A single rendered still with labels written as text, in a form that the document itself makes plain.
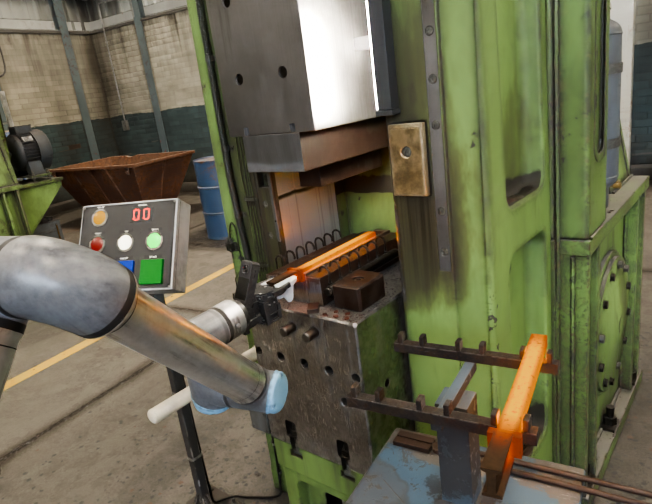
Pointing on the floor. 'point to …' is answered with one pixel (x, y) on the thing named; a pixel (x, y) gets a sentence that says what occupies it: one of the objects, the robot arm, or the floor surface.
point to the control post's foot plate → (214, 498)
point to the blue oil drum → (210, 197)
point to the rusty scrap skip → (126, 178)
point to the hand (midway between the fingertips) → (290, 276)
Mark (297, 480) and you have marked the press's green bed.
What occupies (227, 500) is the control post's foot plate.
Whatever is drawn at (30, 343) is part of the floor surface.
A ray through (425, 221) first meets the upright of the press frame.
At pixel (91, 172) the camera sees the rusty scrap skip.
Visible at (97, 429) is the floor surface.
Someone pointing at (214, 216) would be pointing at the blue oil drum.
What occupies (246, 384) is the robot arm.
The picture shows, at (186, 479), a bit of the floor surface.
